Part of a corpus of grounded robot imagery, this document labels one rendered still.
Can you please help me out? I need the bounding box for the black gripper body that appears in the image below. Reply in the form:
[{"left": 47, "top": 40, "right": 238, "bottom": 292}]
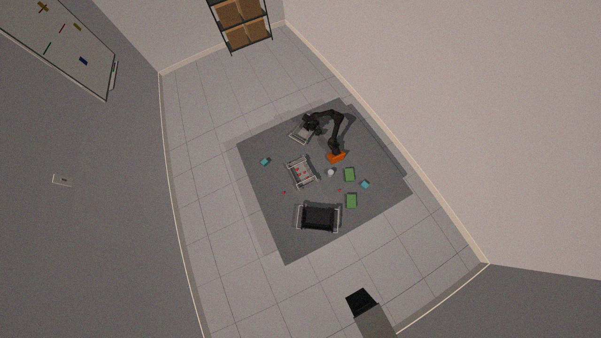
[{"left": 303, "top": 122, "right": 322, "bottom": 136}]

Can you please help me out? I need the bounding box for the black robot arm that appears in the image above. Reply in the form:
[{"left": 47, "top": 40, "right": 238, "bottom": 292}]
[{"left": 302, "top": 109, "right": 344, "bottom": 156}]

